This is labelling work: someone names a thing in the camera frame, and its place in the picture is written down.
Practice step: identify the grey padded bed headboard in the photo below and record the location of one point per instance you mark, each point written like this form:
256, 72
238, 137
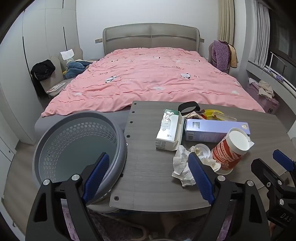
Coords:
127, 37

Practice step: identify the black elastic band roll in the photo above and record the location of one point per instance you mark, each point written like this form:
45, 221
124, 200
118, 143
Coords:
196, 107

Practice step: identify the small white cloth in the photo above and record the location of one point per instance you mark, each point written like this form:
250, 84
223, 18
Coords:
252, 81

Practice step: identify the white tissue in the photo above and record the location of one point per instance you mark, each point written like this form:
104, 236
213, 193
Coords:
181, 162

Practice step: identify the black clothes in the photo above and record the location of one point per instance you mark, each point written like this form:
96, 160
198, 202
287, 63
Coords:
42, 68

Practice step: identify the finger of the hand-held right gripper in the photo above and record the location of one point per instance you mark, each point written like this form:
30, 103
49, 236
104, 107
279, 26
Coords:
263, 169
281, 157

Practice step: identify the beige curtain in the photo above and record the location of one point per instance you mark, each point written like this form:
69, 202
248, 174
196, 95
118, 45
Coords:
226, 20

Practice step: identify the white green carton box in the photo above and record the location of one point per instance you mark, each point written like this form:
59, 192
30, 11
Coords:
168, 136

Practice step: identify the blue fluffy blanket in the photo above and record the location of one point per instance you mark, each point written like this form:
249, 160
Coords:
75, 68

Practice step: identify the purple cardboard box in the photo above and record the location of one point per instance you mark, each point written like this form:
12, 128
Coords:
208, 133

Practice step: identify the grey perforated plastic basket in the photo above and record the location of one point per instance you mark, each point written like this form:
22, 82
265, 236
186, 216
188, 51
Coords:
76, 139

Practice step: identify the beige crumpled cloth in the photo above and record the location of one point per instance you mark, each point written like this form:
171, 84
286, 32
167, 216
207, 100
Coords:
266, 89

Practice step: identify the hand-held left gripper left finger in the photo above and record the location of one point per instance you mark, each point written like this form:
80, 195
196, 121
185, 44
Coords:
97, 178

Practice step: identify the white wardrobe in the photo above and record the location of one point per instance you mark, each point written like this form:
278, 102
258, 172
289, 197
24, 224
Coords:
46, 34

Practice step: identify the grey window sill counter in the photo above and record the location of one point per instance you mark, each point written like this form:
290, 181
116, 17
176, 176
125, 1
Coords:
283, 89

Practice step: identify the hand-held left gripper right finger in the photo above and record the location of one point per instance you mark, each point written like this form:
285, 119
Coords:
200, 178

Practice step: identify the white metal rack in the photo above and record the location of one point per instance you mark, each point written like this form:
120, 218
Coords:
271, 59

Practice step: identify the small purple item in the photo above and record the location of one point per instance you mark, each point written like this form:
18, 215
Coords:
279, 78

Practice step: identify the beige red snack wrapper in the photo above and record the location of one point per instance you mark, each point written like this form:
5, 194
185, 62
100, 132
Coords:
193, 115

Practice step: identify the beige armchair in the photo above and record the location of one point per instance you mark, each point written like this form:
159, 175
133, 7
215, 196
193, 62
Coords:
78, 52

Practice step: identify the grey bed sheet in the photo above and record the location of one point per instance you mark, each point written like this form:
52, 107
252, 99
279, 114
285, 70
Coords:
115, 118

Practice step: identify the red white paper cup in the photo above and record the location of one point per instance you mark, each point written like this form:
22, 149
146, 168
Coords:
225, 153

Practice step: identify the magazine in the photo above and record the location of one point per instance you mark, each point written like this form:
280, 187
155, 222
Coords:
56, 88

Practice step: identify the pink storage box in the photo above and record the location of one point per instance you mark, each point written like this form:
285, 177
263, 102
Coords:
268, 104

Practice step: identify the pink printed blanket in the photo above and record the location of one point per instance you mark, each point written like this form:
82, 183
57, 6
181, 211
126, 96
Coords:
138, 76

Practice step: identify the beige chair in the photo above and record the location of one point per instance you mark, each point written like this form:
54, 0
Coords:
210, 53

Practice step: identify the white sheer curtain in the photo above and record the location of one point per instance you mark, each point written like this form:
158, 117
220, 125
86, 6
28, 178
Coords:
261, 32

